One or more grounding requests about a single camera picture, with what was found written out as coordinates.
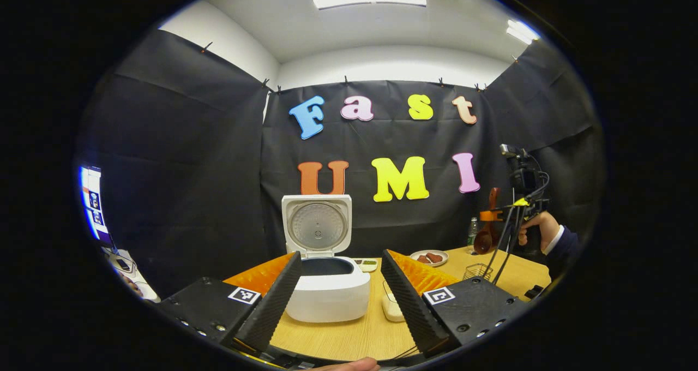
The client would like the small ceiling light panel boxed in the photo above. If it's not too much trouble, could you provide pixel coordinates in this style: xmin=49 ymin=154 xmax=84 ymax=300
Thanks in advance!
xmin=506 ymin=19 xmax=540 ymax=45

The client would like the computer monitor screen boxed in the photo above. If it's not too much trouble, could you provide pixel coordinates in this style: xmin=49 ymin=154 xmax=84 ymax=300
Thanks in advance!
xmin=78 ymin=165 xmax=115 ymax=249

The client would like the white rice cooker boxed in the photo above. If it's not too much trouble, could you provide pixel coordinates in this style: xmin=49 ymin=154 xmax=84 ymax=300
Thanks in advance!
xmin=281 ymin=194 xmax=371 ymax=324

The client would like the clear plastic rice container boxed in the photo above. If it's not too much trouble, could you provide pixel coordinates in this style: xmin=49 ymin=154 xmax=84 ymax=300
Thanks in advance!
xmin=380 ymin=280 xmax=407 ymax=324

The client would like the white rice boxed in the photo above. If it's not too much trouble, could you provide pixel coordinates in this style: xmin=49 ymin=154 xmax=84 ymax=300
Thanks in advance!
xmin=383 ymin=296 xmax=405 ymax=322

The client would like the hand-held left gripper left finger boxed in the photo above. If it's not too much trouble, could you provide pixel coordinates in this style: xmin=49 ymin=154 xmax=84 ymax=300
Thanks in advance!
xmin=158 ymin=251 xmax=303 ymax=355

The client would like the white plate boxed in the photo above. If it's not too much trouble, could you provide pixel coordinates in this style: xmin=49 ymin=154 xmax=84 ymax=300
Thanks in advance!
xmin=410 ymin=249 xmax=449 ymax=268

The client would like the row of black cloth clips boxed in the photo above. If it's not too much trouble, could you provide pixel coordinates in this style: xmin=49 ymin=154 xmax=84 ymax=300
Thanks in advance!
xmin=199 ymin=41 xmax=519 ymax=95

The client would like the white side desk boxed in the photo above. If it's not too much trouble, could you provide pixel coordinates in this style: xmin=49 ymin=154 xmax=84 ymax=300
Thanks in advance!
xmin=101 ymin=246 xmax=161 ymax=303

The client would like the brown wooden spoon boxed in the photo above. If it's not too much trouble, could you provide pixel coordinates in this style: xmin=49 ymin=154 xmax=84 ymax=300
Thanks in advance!
xmin=473 ymin=187 xmax=501 ymax=255

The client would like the metal wire chopstick holder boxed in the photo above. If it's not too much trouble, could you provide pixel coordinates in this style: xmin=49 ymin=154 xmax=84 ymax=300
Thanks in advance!
xmin=462 ymin=263 xmax=494 ymax=282

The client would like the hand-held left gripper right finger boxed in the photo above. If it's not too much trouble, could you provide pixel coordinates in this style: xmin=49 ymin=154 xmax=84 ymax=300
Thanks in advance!
xmin=380 ymin=248 xmax=528 ymax=359

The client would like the right hand-held gripper cable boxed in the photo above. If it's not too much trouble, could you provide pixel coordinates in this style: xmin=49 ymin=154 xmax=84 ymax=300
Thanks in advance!
xmin=483 ymin=205 xmax=527 ymax=284

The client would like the black backdrop cloth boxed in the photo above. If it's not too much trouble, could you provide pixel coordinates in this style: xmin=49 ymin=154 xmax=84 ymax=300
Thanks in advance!
xmin=76 ymin=30 xmax=606 ymax=298

